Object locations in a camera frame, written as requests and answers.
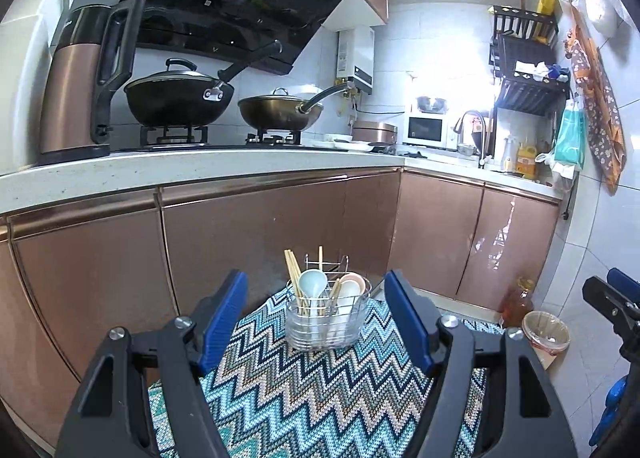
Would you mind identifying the wire utensil holder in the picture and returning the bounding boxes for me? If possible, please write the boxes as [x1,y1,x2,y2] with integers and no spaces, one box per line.
[285,255,372,350]

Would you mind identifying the pink soup spoon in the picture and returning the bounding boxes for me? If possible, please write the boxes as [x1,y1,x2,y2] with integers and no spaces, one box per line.
[332,272,365,309]

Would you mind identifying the white gas water heater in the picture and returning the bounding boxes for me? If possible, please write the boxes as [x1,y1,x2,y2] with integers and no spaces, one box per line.
[336,28,376,91]

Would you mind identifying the white plastic bag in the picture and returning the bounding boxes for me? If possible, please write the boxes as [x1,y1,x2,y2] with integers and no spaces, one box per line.
[535,150,576,189]

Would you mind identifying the zigzag patterned woven mat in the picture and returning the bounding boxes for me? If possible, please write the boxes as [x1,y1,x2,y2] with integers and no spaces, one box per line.
[147,283,506,458]

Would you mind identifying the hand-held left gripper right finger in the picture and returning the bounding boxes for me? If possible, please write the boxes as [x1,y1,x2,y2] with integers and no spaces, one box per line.
[384,269,575,458]

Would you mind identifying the teal plastic bag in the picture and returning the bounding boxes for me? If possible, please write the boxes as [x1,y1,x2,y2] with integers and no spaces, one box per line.
[554,100,587,170]

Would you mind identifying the person's right hand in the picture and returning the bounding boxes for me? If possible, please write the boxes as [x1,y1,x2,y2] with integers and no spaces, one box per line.
[592,375,628,446]

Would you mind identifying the beige trash bin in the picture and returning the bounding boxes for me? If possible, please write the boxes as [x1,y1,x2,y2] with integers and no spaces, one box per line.
[522,310,571,370]

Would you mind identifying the steel kitchen faucet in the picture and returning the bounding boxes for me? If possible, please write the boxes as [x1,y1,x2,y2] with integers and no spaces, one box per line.
[453,110,488,166]

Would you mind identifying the group of wooden chopsticks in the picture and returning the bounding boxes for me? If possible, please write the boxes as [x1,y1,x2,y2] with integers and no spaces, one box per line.
[283,249,346,316]

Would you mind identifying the white microwave oven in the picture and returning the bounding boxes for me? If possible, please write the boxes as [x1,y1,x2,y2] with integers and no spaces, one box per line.
[402,113,448,148]

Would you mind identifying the yellow oil bottle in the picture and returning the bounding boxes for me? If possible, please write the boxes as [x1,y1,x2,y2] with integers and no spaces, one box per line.
[515,138,538,176]

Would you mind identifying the black wok with lid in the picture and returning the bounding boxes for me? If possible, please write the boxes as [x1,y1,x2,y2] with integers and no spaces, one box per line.
[123,39,283,128]

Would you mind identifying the gas stove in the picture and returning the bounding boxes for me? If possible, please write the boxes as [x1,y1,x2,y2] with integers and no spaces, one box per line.
[139,125,303,148]

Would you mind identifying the amber oil jug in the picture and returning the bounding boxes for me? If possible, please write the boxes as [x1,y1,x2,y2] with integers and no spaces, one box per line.
[500,277,535,331]

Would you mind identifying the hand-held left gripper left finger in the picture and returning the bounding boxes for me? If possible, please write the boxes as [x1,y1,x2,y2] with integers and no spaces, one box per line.
[54,269,249,458]

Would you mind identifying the copper electric kettle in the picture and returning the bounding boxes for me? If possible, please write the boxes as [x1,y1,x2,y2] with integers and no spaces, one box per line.
[39,0,147,166]

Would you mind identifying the copper base cabinets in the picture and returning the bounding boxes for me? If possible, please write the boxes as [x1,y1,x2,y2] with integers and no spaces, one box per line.
[0,165,566,444]

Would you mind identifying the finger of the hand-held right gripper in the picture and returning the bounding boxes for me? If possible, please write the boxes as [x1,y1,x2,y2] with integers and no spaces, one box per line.
[607,268,640,296]
[582,276,640,339]

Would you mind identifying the brown patterned apron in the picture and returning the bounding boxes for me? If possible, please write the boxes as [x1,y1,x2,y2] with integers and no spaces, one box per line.
[565,8,627,196]

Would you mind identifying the black wall rack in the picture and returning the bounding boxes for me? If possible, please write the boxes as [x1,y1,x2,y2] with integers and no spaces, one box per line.
[487,5,571,116]

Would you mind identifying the brass wok with lid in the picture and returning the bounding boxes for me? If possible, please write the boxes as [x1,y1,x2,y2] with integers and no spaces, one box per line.
[237,83,356,133]

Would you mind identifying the white dishes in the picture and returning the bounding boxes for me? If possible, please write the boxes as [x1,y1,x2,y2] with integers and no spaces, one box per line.
[312,134,373,149]

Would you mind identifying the copper rice cooker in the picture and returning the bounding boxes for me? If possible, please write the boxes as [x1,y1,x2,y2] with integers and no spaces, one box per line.
[352,120,399,145]

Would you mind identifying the cream countertop appliance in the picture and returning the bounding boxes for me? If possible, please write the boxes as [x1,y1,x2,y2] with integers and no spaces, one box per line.
[0,0,86,176]

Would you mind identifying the steel bowls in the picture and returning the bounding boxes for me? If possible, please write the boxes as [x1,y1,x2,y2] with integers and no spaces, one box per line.
[416,95,447,114]

